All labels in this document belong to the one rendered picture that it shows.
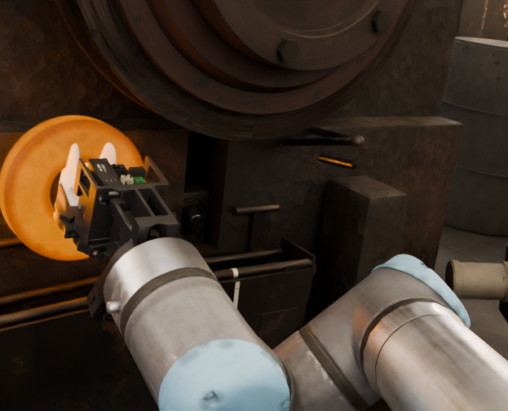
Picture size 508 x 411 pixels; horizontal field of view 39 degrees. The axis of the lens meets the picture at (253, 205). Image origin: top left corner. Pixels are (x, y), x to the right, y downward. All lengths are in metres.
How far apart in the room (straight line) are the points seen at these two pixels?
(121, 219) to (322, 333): 0.20
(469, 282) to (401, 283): 0.48
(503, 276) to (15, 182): 0.70
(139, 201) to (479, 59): 2.94
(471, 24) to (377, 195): 4.27
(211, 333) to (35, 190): 0.31
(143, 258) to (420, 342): 0.22
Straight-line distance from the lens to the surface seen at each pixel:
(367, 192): 0.99
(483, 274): 1.10
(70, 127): 0.76
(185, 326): 0.53
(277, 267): 0.92
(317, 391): 0.61
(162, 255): 0.58
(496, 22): 5.09
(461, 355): 0.50
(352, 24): 0.78
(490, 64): 3.46
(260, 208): 0.98
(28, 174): 0.76
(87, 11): 0.72
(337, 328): 0.61
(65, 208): 0.71
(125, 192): 0.65
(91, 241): 0.67
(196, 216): 0.96
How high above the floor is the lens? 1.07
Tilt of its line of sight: 18 degrees down
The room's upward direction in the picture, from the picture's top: 7 degrees clockwise
